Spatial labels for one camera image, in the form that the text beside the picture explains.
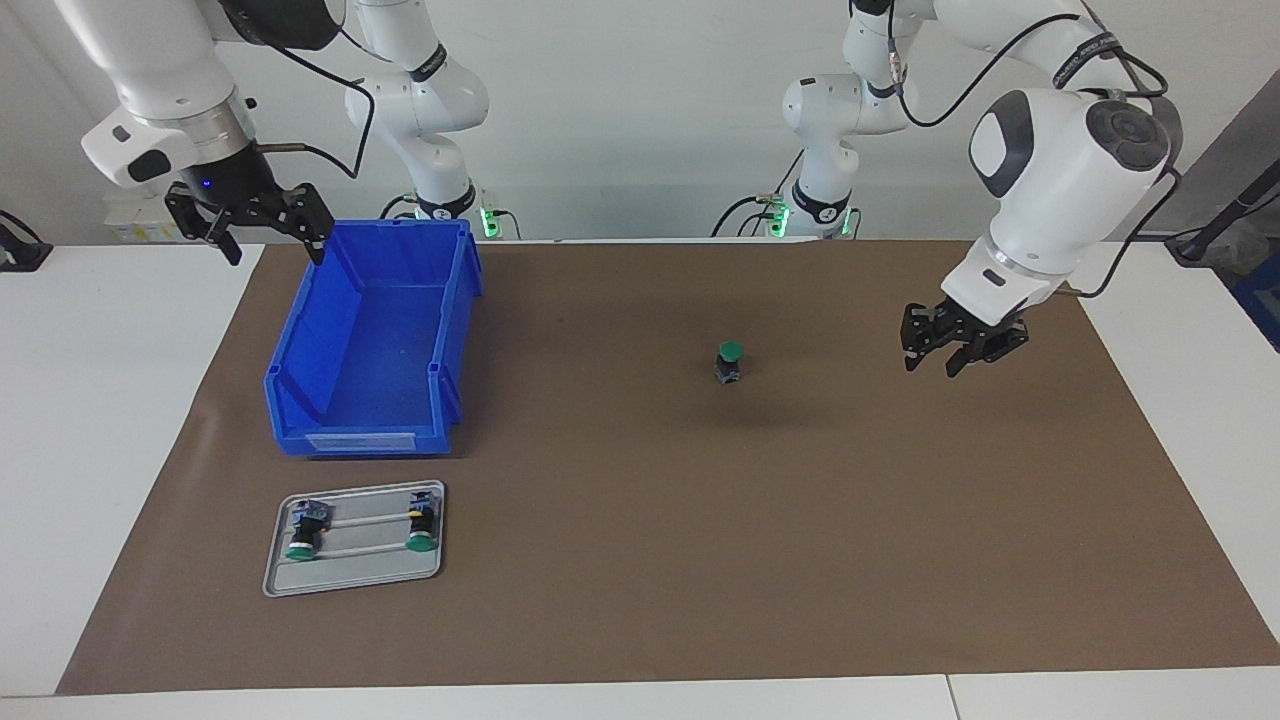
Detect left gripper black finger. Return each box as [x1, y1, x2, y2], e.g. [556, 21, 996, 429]
[901, 303, 947, 373]
[945, 323, 1032, 379]

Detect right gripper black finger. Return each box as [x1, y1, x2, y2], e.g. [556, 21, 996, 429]
[165, 186, 244, 267]
[250, 183, 335, 266]

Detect green push button yellow band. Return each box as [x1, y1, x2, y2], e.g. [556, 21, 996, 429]
[405, 490, 441, 554]

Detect white box yellow labels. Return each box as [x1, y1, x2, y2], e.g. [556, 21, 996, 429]
[105, 195, 181, 244]

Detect blue plastic storage bin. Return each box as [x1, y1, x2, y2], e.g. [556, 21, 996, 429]
[263, 218, 485, 459]

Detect black clamp device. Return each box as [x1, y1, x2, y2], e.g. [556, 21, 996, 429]
[0, 208, 53, 273]

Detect black pole stand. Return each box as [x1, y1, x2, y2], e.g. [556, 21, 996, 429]
[1165, 160, 1280, 266]

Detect brown table mat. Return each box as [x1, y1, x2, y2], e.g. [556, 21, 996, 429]
[55, 238, 1280, 696]

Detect blue crate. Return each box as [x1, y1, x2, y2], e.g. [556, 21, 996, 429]
[1232, 275, 1280, 353]

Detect grey metal tray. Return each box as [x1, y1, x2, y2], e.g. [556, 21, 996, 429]
[262, 480, 447, 599]

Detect black left arm base cable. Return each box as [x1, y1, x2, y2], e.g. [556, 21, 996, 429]
[710, 150, 806, 239]

